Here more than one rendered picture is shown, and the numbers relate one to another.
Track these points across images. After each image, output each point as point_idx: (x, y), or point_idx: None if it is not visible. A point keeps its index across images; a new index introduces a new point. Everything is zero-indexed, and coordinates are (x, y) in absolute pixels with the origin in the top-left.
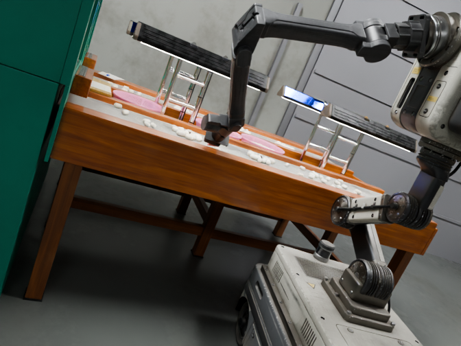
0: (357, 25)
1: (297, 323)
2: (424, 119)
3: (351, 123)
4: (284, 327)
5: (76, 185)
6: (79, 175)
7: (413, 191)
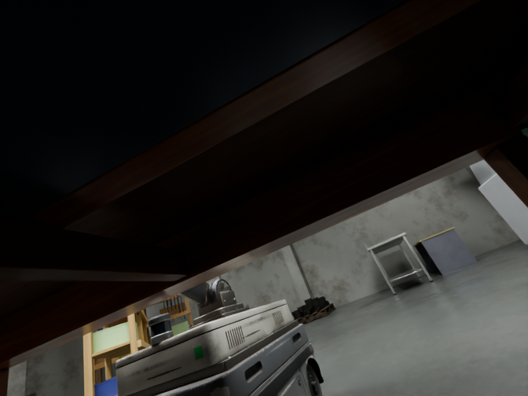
0: None
1: (273, 326)
2: None
3: None
4: (279, 337)
5: (507, 185)
6: (495, 170)
7: None
